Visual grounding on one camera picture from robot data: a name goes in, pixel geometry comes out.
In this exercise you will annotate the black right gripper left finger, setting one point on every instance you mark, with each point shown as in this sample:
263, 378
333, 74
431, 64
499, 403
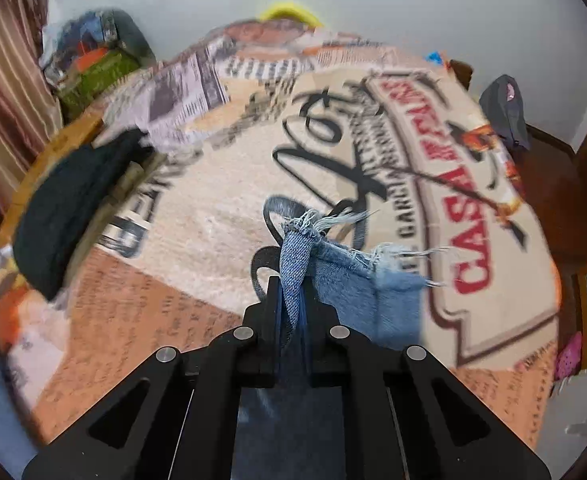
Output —
175, 415

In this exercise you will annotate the printed beige bed blanket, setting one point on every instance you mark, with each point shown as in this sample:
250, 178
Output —
270, 120

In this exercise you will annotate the dark grey backpack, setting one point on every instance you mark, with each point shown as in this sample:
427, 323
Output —
502, 104

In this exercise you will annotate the yellow curved pillow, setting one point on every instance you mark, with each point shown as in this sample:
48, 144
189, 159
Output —
290, 10

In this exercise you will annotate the wooden headboard panel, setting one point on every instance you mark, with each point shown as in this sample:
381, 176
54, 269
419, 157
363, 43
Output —
43, 169

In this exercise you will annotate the black folded garment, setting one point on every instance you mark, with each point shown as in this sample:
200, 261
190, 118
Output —
65, 202

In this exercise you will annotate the pile of clothes and bags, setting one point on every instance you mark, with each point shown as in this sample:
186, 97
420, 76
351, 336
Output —
83, 57

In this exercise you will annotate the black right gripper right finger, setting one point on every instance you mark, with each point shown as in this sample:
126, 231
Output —
405, 415

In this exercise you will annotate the striped pink curtain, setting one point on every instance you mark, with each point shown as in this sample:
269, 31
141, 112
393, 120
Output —
29, 113

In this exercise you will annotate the blue denim jeans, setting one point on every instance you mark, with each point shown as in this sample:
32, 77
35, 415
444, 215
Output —
295, 431

